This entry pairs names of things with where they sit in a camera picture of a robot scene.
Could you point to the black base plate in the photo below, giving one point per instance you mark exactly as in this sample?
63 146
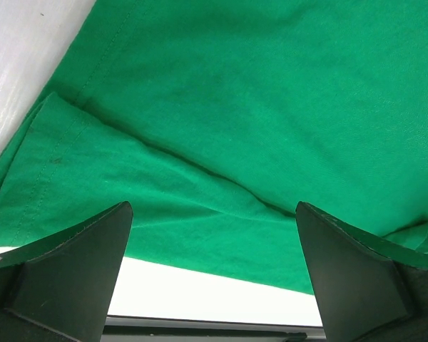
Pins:
121 328

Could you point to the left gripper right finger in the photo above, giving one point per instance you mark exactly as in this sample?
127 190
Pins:
366 288

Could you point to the green t-shirt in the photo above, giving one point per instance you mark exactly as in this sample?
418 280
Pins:
215 118

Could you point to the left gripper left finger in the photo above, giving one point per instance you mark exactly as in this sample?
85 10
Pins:
59 288

